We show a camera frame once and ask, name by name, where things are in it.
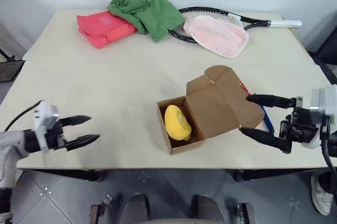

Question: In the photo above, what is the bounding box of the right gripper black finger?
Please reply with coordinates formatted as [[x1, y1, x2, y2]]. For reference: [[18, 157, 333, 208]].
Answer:
[[245, 94, 299, 109], [238, 126, 293, 154]]

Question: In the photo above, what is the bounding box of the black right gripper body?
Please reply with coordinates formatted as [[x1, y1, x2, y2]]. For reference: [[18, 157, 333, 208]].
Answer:
[[279, 96, 320, 143]]

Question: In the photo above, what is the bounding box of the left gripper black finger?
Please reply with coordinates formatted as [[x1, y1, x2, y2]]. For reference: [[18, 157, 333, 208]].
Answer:
[[65, 134, 102, 152], [58, 114, 93, 128]]

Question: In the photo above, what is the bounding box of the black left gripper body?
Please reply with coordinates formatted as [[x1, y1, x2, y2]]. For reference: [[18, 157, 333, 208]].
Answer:
[[43, 121, 69, 151]]

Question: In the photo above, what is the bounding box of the blue pen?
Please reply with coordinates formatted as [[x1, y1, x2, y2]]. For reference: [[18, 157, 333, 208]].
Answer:
[[260, 105, 275, 133]]

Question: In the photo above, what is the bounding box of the brown cardboard box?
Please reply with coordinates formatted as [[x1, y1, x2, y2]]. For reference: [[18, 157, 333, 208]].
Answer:
[[156, 65, 265, 155]]

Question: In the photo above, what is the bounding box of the red tape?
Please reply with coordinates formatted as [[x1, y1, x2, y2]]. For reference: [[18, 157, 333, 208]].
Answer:
[[237, 82, 252, 96]]

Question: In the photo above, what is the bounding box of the yellow plush item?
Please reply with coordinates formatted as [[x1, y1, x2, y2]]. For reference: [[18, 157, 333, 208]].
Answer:
[[164, 104, 193, 141]]

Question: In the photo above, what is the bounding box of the white sneaker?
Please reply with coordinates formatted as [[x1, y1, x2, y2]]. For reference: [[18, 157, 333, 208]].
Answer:
[[310, 172, 334, 217]]

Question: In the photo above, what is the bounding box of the black white tennis racket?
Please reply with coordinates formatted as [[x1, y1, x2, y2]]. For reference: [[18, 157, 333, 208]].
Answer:
[[168, 6, 303, 44]]

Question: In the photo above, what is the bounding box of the black metal stand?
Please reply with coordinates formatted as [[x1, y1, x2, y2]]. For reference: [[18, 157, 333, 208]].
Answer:
[[0, 48, 26, 83]]

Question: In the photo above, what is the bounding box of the dark rounded shape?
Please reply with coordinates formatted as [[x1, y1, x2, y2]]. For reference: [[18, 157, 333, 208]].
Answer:
[[123, 193, 151, 221], [193, 193, 225, 221]]

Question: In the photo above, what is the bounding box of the pink towel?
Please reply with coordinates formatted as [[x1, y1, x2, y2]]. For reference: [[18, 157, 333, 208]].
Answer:
[[182, 15, 250, 59]]

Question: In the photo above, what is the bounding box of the red folded cloth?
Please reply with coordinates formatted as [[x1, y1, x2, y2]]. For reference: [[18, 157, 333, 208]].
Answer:
[[76, 11, 138, 50]]

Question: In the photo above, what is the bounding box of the green crumpled cloth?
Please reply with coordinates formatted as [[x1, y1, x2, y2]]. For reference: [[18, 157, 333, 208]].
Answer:
[[107, 0, 186, 43]]

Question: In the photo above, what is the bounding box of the black table frame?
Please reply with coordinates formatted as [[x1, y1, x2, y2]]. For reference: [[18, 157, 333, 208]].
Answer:
[[29, 169, 329, 183]]

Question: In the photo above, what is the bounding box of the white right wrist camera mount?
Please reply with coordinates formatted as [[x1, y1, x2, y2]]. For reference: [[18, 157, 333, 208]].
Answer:
[[302, 84, 337, 151]]

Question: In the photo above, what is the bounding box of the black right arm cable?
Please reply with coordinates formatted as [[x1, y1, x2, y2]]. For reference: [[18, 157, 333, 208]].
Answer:
[[319, 116, 337, 175]]

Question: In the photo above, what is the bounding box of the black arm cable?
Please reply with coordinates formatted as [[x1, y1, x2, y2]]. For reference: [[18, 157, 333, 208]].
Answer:
[[3, 100, 44, 133], [319, 116, 337, 175]]

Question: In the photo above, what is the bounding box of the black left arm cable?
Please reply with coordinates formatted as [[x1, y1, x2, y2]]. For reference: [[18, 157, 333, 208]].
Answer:
[[3, 100, 44, 133]]

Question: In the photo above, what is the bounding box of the brown metal bracket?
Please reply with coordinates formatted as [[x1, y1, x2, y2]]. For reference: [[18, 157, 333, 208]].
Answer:
[[88, 193, 114, 224], [236, 202, 255, 224]]

